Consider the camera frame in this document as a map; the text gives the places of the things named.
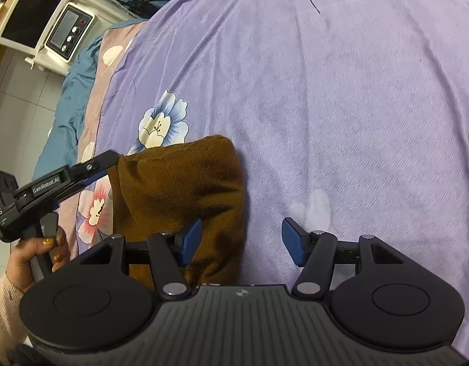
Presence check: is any purple floral bedsheet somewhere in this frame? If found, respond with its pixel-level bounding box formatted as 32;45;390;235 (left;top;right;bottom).
76;0;469;359

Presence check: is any white framed dark screen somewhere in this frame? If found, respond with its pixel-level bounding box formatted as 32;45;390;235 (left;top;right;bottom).
0;0;69;52

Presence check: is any person's left forearm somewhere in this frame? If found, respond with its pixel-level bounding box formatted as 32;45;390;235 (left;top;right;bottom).
0;271;29;351

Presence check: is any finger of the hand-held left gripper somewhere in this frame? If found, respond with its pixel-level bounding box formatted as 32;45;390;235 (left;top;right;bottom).
67;150;121;184
58;171;114;203

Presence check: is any white device with grey display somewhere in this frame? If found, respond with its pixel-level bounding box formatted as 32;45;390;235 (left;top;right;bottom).
44;3;95;61

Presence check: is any white bedside device with screen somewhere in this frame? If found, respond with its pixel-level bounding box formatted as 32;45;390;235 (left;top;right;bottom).
25;0;144;77

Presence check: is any brown knit sweater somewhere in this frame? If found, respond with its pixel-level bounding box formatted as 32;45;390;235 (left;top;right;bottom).
107;134;246;288

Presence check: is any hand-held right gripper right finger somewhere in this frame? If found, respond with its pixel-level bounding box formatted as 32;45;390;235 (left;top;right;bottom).
282;217;404;299

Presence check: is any teal blanket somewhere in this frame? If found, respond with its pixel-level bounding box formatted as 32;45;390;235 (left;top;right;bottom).
32;19;145;180

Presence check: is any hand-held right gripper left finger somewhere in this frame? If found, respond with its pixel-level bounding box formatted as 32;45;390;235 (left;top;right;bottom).
80;219;204;301

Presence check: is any person's left hand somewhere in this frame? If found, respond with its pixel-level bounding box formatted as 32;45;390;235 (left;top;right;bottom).
6;232;69;294

